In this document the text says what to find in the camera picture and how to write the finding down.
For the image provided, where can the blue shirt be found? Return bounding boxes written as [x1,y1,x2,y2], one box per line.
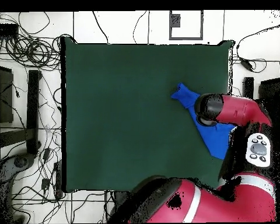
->
[170,82,237,160]

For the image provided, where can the dark green table cloth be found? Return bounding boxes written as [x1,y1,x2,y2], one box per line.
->
[60,37,235,194]

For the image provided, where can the black power strip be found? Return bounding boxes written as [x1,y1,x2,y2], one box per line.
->
[0,23,19,37]
[53,161,64,200]

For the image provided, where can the small grey square plate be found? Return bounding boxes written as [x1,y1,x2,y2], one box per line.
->
[171,13,181,28]

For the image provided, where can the black office chair base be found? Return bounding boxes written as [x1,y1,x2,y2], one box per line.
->
[0,153,36,187]

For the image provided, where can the dark box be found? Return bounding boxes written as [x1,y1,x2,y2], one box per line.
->
[257,78,280,103]
[0,65,14,124]

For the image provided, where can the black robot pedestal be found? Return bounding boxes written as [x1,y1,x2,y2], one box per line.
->
[113,190,131,211]

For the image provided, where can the grey square frame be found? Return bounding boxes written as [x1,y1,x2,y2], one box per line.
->
[169,10,204,41]

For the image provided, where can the black cable coil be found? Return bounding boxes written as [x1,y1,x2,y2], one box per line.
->
[5,34,61,71]

